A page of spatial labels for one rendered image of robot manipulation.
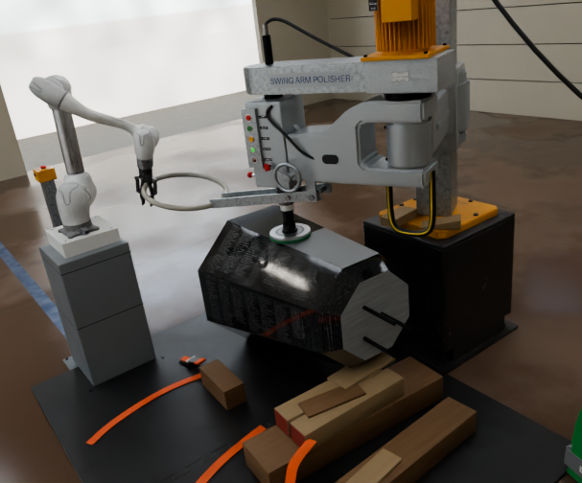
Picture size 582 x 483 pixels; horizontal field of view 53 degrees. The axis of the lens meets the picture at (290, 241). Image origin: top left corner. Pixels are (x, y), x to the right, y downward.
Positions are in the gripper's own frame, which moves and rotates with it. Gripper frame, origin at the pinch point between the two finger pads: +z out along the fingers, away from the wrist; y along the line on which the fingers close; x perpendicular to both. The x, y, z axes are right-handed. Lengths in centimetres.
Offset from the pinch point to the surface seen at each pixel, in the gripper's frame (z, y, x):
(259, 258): 8, 76, -27
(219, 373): 72, 62, -49
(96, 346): 75, -13, -47
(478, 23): -33, 204, 670
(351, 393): 43, 136, -74
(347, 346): 21, 131, -67
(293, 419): 48, 113, -92
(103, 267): 29.8, -12.4, -32.6
